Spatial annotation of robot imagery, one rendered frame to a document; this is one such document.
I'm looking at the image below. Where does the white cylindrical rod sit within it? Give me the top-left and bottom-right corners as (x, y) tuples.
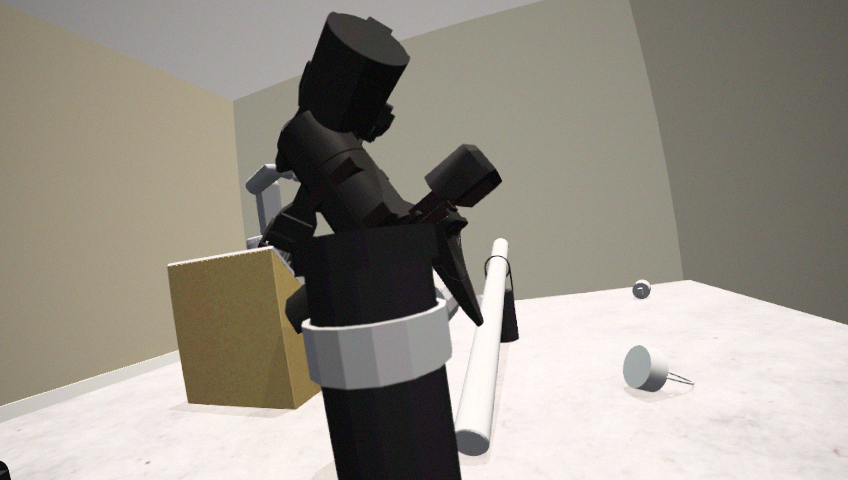
(455, 257), (507, 456)

